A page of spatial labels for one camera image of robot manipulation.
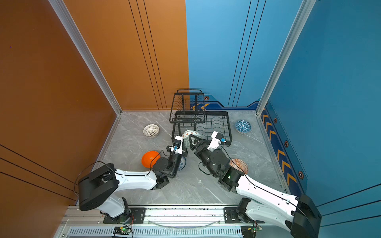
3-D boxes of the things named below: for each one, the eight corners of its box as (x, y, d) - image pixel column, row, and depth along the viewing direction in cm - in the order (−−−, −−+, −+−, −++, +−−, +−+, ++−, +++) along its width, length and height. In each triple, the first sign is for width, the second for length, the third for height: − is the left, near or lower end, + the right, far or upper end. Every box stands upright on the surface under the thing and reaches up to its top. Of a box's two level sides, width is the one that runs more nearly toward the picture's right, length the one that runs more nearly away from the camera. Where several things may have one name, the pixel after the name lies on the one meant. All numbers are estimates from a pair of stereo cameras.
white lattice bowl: (144, 137, 106) (142, 132, 102) (146, 127, 112) (144, 123, 108) (158, 137, 106) (156, 132, 102) (160, 127, 112) (158, 123, 108)
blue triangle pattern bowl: (237, 135, 108) (238, 131, 104) (234, 124, 115) (235, 119, 111) (251, 135, 108) (253, 131, 104) (247, 124, 115) (249, 119, 111)
